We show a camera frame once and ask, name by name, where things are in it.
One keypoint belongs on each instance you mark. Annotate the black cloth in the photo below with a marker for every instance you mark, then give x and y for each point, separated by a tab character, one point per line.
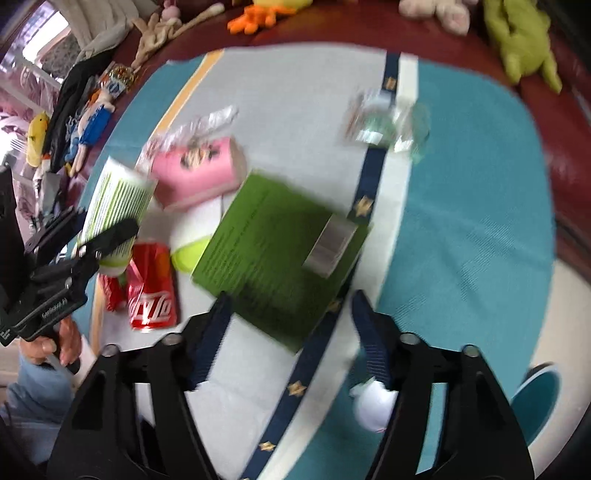
69	101

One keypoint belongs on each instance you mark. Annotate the crushed clear plastic bottle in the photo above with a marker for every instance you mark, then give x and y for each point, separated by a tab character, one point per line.
383	124

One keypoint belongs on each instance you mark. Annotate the teal and grey tablecloth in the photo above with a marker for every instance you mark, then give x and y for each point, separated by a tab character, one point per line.
461	207

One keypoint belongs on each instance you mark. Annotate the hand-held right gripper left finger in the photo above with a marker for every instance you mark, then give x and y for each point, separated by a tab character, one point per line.
211	344

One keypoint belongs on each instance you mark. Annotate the green book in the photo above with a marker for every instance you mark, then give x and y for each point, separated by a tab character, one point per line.
268	258

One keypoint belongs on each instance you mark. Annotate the red crumpled wrapper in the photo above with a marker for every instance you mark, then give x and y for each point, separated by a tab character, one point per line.
113	293

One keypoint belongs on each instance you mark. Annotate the green dinosaur plush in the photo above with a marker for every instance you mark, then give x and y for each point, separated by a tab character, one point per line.
521	41

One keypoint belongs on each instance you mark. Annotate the yellow-green round lid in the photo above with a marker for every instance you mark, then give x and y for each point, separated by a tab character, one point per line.
187	256

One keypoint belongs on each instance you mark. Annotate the clear plastic wrapper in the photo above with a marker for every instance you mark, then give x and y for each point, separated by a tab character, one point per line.
207	123

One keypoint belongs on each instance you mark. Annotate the pink tissue pack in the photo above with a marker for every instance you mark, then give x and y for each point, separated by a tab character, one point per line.
203	170

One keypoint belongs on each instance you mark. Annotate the white paper bowl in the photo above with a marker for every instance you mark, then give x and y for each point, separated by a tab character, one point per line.
374	408

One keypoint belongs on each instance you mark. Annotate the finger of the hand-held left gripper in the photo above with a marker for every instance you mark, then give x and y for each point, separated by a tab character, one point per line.
53	230
111	240

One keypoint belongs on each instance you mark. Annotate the pale pink plush animal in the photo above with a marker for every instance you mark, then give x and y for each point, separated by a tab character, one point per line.
443	11

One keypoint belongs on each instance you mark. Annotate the yellow duck plush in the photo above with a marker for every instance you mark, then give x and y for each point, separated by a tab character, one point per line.
256	19

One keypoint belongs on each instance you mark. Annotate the person's left forearm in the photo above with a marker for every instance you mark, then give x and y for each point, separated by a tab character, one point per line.
32	406

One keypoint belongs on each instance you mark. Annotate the green striped paper cup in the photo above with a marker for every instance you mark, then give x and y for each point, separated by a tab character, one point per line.
117	198

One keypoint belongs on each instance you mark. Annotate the person's left hand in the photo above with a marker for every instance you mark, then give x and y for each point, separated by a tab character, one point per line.
68	339

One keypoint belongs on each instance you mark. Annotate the doll in blue clothes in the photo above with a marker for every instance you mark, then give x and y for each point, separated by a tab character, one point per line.
94	124

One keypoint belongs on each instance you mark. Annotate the small yellow toy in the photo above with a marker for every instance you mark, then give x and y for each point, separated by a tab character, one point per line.
37	138

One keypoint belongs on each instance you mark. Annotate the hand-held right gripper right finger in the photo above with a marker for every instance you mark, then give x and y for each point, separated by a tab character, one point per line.
375	344

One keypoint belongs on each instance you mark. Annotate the red soda can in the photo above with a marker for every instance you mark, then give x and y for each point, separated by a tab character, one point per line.
152	277

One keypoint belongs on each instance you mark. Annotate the beige bunny plush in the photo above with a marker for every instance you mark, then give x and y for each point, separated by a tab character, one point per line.
157	34

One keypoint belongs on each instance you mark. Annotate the grey white cloth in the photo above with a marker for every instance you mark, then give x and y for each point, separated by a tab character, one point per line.
106	27

